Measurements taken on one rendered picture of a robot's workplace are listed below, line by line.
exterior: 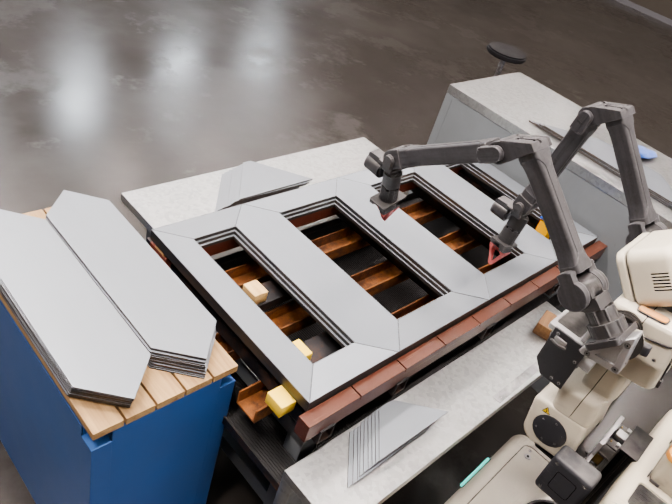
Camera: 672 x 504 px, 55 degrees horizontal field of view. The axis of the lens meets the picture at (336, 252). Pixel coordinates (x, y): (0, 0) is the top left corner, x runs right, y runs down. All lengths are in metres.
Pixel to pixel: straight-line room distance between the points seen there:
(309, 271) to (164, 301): 0.45
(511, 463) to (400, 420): 0.77
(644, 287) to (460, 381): 0.65
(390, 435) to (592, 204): 1.41
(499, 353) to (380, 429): 0.61
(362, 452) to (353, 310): 0.40
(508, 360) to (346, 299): 0.63
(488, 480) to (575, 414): 0.57
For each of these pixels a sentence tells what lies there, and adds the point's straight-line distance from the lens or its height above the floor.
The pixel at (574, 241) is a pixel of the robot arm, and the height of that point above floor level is 1.33.
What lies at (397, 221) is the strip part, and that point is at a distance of 2.29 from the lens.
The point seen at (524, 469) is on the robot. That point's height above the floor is 0.28.
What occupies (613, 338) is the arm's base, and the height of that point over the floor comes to 1.20.
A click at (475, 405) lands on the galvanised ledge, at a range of 2.02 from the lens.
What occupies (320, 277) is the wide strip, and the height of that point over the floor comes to 0.85.
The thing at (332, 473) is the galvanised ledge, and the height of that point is 0.68.
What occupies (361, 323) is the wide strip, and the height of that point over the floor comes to 0.85.
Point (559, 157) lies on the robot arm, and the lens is 2.06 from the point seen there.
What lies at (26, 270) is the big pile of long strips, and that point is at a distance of 1.84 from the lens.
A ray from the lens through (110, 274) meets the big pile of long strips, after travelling 1.82.
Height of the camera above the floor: 2.07
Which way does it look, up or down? 37 degrees down
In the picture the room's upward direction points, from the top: 18 degrees clockwise
